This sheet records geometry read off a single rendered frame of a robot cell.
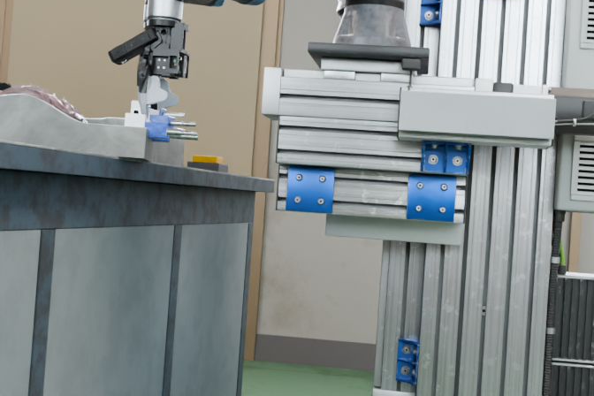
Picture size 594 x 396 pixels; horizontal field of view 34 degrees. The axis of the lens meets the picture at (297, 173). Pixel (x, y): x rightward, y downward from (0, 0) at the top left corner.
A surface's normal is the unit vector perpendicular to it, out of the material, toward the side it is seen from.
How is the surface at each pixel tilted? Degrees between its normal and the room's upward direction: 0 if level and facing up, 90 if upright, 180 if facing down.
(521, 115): 90
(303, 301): 90
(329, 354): 90
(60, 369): 90
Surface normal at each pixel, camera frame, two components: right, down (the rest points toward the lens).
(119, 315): 0.97, 0.06
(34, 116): 0.09, -0.02
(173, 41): -0.21, -0.04
